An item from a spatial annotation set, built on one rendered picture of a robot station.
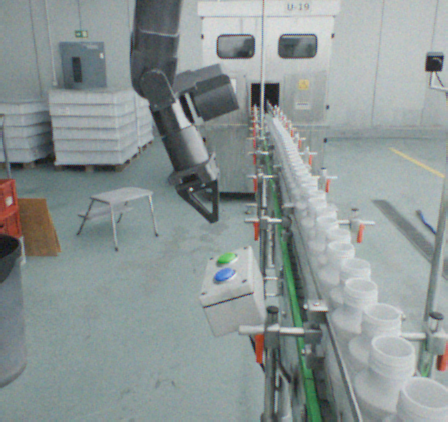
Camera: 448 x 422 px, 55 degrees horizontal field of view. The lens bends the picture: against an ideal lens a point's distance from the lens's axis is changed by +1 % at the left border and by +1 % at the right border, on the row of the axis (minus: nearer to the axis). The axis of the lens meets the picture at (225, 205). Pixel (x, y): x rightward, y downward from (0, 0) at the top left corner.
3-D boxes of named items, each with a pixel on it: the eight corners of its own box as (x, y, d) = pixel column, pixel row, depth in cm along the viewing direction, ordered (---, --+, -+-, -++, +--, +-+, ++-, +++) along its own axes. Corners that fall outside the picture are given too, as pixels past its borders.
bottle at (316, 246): (341, 315, 75) (349, 225, 70) (306, 314, 75) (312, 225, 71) (334, 298, 81) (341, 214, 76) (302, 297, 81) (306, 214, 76)
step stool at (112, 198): (118, 221, 429) (115, 181, 417) (159, 236, 391) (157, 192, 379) (75, 234, 395) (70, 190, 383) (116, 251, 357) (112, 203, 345)
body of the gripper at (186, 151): (218, 161, 71) (202, 119, 69) (212, 176, 61) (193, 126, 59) (182, 174, 72) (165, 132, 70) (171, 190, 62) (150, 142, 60)
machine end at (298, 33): (325, 205, 485) (340, -1, 424) (201, 202, 493) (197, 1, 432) (307, 173, 637) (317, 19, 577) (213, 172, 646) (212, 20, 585)
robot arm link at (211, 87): (132, 48, 61) (135, 77, 55) (209, 18, 61) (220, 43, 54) (165, 117, 70) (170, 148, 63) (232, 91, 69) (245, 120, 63)
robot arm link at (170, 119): (147, 98, 66) (142, 99, 61) (189, 82, 66) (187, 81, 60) (165, 141, 68) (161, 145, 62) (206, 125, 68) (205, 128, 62)
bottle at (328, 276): (311, 354, 65) (318, 251, 60) (314, 332, 70) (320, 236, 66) (353, 361, 63) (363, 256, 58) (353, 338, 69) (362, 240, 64)
